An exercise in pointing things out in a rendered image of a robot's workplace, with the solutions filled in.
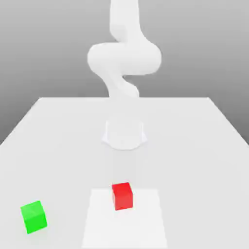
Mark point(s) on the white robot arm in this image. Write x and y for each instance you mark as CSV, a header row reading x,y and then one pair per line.
x,y
124,58

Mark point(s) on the small red cube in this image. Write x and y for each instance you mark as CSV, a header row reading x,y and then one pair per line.
x,y
122,196

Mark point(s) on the small green cube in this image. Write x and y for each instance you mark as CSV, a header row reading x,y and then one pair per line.
x,y
34,217

